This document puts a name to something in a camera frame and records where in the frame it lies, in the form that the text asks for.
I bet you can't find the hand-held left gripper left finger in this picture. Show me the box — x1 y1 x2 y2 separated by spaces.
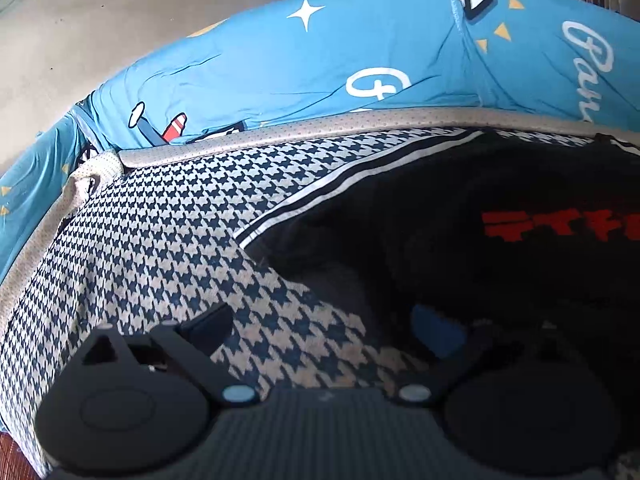
67 302 261 408

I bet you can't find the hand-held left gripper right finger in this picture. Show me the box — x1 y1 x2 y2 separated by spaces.
397 302 586 406

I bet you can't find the black shirt with white stripes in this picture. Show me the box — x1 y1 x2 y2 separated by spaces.
234 127 640 461

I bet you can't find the houndstooth mattress cover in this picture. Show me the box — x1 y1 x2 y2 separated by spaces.
0 107 640 480

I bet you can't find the blue printed bed sheet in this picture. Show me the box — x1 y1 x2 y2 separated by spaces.
0 0 640 281

